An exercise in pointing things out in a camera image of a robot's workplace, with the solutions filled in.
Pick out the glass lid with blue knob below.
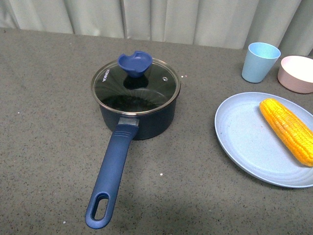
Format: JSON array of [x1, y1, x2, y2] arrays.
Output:
[[91, 50, 181, 115]]

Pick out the yellow corn cob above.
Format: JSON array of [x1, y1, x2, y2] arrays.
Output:
[[259, 98, 313, 167]]

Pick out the dark blue saucepan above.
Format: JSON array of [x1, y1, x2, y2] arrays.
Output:
[[85, 98, 177, 229]]

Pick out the light blue plate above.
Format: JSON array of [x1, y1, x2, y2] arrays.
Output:
[[215, 92, 313, 188]]

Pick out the light blue cup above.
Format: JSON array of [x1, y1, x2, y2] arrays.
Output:
[[242, 42, 281, 83]]

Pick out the pink bowl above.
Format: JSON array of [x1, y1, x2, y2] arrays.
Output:
[[277, 55, 313, 94]]

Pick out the white curtain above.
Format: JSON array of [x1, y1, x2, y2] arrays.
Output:
[[0, 0, 313, 56]]

